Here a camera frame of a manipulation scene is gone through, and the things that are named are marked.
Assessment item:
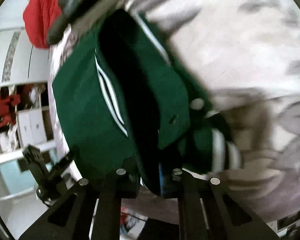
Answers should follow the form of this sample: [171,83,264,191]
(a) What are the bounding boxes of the green white varsity jacket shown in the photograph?
[52,9,242,196]

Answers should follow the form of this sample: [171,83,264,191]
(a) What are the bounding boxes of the red hanging clothes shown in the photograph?
[0,87,20,133]

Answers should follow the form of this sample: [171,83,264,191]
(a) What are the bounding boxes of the white drawer unit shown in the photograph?
[17,106,53,147]

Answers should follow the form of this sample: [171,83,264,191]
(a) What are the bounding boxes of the white sliding wardrobe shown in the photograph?
[0,29,50,87]

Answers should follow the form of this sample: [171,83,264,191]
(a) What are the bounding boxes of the red quilt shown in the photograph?
[23,0,61,49]

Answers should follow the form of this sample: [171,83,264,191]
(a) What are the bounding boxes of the floral plush bed blanket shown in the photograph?
[47,0,300,227]

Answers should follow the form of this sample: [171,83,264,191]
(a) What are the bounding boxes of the black leather jacket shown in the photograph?
[46,0,123,46]

